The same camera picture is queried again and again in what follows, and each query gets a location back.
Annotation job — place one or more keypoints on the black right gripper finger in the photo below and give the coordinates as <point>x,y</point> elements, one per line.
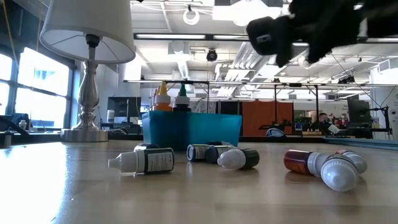
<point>267,37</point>
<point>317,51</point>

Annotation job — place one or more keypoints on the small red-brown dropper bottle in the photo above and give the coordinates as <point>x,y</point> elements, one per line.
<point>297,161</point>

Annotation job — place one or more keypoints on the small red-labelled dropper bottle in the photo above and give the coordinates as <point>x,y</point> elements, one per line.
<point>357,161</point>

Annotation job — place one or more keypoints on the teal plastic bin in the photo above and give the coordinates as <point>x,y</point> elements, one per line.
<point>192,130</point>

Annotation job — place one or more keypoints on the large yellow-tipped orange bottle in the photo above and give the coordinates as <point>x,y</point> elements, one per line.
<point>162,104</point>

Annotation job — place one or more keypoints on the small dark green dropper bottle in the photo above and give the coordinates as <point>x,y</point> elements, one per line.
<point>236,158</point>

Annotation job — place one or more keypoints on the small dark blue dropper bottle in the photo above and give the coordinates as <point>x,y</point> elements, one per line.
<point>214,154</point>

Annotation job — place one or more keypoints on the small black-labelled dropper bottle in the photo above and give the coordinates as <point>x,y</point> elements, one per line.
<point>155,161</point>

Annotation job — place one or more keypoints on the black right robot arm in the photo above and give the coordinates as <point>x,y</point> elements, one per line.
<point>382,18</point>

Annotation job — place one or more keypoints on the long ceiling light bar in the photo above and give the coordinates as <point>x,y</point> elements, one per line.
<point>211,37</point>

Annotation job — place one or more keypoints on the black ceiling spotlight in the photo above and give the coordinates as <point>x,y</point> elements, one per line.
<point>212,56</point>

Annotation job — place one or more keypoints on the person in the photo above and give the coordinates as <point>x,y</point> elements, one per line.
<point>323,119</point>

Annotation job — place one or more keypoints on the black monitor on stand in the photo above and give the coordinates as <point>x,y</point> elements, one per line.
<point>357,112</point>

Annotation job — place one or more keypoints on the orange partition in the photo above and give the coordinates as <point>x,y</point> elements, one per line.
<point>267,118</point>

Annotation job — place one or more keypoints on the white and blue helmet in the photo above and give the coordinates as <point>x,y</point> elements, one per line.
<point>275,133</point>

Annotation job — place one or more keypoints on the white-shade silver table lamp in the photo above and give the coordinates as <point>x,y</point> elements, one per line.
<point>93,25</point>

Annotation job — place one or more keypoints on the small white bottle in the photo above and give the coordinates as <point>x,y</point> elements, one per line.
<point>22,125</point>

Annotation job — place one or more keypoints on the distant black rig frame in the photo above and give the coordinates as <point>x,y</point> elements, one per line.
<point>199,82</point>

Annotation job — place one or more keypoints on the black aluminium table frame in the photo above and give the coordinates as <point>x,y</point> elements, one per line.
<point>124,137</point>

